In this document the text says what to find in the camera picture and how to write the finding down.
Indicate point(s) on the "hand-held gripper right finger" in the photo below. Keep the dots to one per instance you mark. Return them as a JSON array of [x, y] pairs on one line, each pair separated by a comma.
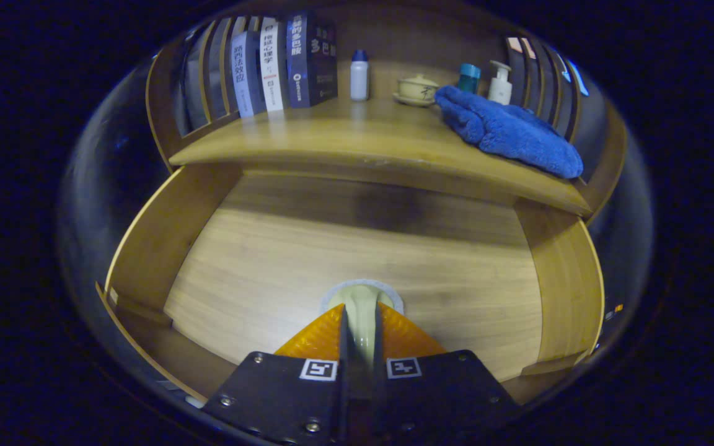
[[437, 396]]

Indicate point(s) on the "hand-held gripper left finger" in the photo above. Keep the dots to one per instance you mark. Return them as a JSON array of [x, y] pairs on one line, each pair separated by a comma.
[[282, 396]]

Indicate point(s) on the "pale green ornament white base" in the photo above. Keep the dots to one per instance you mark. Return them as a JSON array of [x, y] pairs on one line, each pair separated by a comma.
[[363, 310]]

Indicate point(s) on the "wooden drawer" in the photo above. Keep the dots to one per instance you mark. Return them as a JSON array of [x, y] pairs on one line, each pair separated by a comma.
[[332, 248]]

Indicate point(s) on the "wooden countertop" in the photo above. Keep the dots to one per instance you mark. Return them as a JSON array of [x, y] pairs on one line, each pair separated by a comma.
[[344, 136]]

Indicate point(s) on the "blue folded towel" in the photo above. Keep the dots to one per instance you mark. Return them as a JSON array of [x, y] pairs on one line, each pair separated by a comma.
[[506, 133]]

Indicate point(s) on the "beige lidded teacup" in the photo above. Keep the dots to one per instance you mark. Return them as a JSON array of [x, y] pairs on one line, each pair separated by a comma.
[[418, 91]]

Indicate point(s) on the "white pump bottle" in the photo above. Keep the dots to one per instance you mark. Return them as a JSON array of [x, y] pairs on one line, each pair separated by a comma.
[[500, 90]]

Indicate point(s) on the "black backdrop cloth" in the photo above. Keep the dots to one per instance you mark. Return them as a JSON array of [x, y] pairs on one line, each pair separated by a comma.
[[121, 124]]

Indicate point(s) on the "teal bottle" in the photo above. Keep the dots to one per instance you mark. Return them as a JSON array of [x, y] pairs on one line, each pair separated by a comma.
[[469, 77]]

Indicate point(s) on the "light blue book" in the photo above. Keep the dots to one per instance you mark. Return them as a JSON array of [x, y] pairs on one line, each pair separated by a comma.
[[244, 74]]

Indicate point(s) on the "white bottle with blue cap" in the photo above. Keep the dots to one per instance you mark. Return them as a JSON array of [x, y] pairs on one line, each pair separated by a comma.
[[359, 77]]

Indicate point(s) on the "white book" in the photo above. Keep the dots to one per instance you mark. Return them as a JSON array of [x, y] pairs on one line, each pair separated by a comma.
[[272, 65]]

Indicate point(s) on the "dark blue book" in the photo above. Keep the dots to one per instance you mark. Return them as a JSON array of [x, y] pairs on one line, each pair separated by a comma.
[[310, 62]]

